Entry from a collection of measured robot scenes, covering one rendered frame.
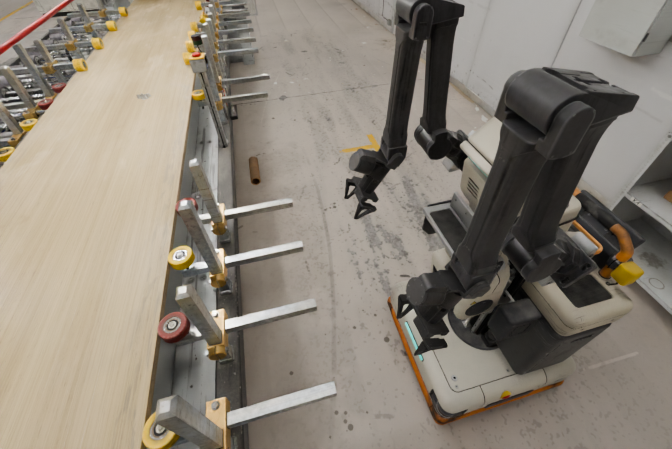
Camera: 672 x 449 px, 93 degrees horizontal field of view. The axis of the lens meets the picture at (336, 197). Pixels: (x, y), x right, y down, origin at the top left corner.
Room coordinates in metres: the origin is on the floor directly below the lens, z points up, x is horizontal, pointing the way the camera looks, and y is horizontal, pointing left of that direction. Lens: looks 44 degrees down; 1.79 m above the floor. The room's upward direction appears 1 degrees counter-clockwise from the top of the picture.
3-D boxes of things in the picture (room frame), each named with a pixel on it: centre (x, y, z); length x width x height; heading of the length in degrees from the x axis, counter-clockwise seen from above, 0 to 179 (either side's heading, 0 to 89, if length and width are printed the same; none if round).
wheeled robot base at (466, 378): (0.68, -0.67, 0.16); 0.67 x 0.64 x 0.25; 104
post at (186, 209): (0.64, 0.43, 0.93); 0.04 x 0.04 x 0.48; 14
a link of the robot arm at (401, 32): (0.78, -0.18, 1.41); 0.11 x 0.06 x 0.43; 13
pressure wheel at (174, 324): (0.41, 0.48, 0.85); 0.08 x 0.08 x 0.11
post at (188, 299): (0.39, 0.37, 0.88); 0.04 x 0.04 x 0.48; 14
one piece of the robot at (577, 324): (0.70, -0.76, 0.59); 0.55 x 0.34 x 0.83; 14
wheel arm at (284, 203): (0.94, 0.40, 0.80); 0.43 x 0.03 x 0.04; 104
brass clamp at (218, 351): (0.42, 0.37, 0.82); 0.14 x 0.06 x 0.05; 14
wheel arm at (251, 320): (0.45, 0.28, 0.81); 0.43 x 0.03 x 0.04; 104
